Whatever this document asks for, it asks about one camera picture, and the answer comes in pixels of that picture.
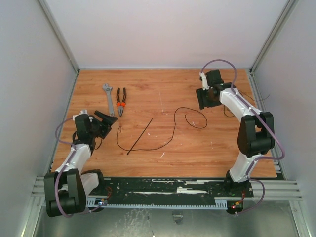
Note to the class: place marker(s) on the aluminium frame rail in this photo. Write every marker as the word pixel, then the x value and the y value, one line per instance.
pixel 265 118

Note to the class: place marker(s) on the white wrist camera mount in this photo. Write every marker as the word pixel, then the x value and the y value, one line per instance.
pixel 204 81
pixel 83 112

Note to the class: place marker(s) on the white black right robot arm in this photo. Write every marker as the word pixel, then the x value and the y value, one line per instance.
pixel 253 140

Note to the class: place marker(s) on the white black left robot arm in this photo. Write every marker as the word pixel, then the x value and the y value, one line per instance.
pixel 66 189

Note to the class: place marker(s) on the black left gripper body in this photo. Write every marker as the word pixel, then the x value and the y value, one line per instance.
pixel 98 129

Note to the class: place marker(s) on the grey slotted cable duct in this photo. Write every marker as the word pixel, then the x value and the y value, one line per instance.
pixel 138 201

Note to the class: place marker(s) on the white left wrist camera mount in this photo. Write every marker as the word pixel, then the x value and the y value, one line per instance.
pixel 83 112

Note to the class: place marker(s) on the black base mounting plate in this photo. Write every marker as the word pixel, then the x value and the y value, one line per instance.
pixel 119 187

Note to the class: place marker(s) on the orange black pliers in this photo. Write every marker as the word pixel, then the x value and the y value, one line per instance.
pixel 121 103

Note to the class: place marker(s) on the silver adjustable wrench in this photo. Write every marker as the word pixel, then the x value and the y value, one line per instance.
pixel 108 90

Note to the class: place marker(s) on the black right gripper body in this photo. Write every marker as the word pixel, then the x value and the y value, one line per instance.
pixel 202 98

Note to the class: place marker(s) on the black zip tie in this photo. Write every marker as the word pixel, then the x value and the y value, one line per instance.
pixel 130 150

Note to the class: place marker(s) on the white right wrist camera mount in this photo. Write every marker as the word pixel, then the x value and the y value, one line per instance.
pixel 204 81

